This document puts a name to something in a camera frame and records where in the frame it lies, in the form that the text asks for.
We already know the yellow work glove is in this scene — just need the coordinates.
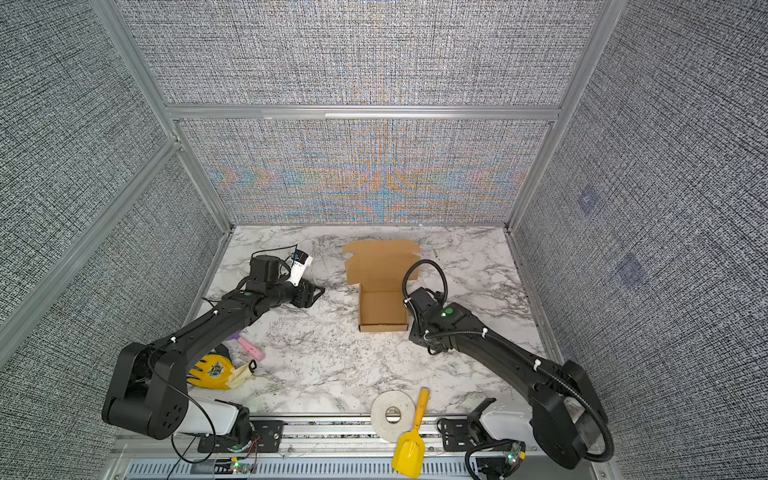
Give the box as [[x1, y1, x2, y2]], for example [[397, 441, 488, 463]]
[[187, 354, 257, 390]]

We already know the brown cardboard box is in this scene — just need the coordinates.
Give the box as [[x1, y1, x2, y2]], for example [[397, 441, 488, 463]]
[[343, 239, 421, 333]]

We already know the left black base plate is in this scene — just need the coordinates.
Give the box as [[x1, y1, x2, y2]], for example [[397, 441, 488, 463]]
[[197, 420, 285, 455]]

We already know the right black cable conduit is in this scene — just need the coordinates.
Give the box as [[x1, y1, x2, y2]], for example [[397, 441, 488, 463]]
[[400, 259, 616, 463]]

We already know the aluminium front frame rail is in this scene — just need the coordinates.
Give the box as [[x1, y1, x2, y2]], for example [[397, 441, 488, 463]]
[[97, 413, 624, 479]]

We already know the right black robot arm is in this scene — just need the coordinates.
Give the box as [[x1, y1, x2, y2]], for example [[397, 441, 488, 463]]
[[403, 288, 615, 469]]

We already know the yellow plastic toy shovel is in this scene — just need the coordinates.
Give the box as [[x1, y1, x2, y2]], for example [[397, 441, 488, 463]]
[[392, 387, 430, 479]]

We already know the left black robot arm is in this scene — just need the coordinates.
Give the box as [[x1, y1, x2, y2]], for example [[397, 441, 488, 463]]
[[101, 250, 324, 442]]

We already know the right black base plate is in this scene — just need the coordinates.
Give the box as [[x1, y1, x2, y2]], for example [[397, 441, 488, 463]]
[[436, 417, 495, 452]]

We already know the white tape roll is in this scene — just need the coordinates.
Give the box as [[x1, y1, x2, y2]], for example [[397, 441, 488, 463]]
[[370, 390, 416, 443]]

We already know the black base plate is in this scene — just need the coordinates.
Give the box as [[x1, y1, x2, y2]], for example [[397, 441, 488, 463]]
[[436, 417, 495, 452], [197, 420, 285, 455]]

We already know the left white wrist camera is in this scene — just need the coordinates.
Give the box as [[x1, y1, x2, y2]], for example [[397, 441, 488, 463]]
[[288, 250, 313, 286]]

